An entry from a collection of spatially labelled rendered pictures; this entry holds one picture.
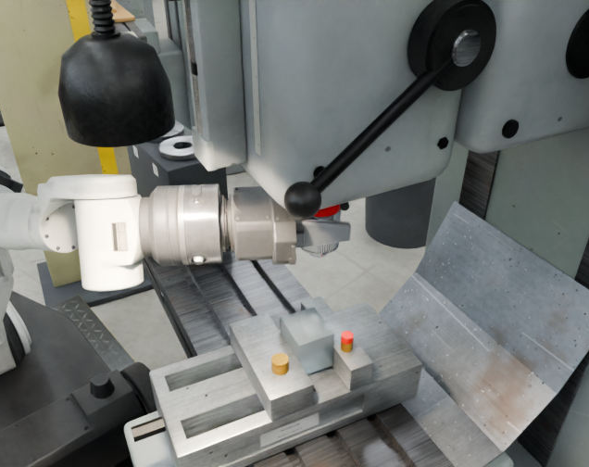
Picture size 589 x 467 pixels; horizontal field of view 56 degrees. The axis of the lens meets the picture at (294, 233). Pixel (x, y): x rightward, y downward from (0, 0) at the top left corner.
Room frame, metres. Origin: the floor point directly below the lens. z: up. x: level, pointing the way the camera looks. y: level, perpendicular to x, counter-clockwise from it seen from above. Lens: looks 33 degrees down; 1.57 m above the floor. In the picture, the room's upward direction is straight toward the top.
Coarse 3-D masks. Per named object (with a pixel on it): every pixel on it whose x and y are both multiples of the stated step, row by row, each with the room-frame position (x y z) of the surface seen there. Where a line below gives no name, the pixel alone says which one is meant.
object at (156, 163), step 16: (176, 128) 1.07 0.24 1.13; (144, 144) 1.02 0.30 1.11; (160, 144) 0.99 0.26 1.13; (176, 144) 1.00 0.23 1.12; (192, 144) 0.99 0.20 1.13; (144, 160) 0.99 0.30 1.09; (160, 160) 0.94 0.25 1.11; (176, 160) 0.94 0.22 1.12; (192, 160) 0.94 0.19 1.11; (144, 176) 1.01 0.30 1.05; (160, 176) 0.93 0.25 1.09; (176, 176) 0.91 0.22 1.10; (192, 176) 0.93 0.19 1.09; (208, 176) 0.95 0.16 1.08; (224, 176) 0.97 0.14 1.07; (144, 192) 1.02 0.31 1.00; (224, 192) 0.96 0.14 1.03
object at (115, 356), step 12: (72, 300) 1.38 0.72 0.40; (60, 312) 1.32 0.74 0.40; (72, 312) 1.32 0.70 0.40; (84, 312) 1.32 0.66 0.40; (84, 324) 1.27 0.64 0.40; (96, 324) 1.27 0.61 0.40; (96, 336) 1.22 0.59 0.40; (108, 336) 1.22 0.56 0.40; (96, 348) 1.17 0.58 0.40; (108, 348) 1.17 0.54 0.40; (120, 348) 1.17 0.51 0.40; (108, 360) 1.12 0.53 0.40; (120, 360) 1.12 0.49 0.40; (132, 360) 1.12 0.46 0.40
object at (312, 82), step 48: (240, 0) 0.47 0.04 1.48; (288, 0) 0.41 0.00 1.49; (336, 0) 0.42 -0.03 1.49; (384, 0) 0.44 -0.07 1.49; (432, 0) 0.46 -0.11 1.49; (288, 48) 0.41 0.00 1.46; (336, 48) 0.42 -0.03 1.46; (384, 48) 0.44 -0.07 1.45; (288, 96) 0.41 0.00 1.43; (336, 96) 0.42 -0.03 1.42; (384, 96) 0.44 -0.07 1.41; (432, 96) 0.46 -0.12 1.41; (288, 144) 0.41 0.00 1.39; (336, 144) 0.42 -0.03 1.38; (384, 144) 0.44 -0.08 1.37; (432, 144) 0.47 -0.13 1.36; (336, 192) 0.42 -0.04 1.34
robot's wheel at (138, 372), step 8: (128, 368) 0.92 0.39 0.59; (136, 368) 0.91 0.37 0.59; (144, 368) 0.91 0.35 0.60; (128, 376) 0.89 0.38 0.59; (136, 376) 0.88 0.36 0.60; (144, 376) 0.88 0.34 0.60; (136, 384) 0.86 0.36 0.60; (144, 384) 0.86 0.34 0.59; (136, 392) 0.86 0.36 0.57; (144, 392) 0.84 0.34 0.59; (152, 392) 0.85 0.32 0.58; (144, 400) 0.83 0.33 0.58; (152, 400) 0.83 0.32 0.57; (152, 408) 0.82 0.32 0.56
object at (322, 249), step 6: (330, 216) 0.51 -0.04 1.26; (336, 216) 0.51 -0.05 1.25; (312, 246) 0.51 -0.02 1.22; (318, 246) 0.51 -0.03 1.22; (324, 246) 0.51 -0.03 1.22; (330, 246) 0.51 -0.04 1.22; (336, 246) 0.52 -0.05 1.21; (312, 252) 0.51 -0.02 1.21; (318, 252) 0.51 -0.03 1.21; (324, 252) 0.51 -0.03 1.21; (330, 252) 0.51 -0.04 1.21
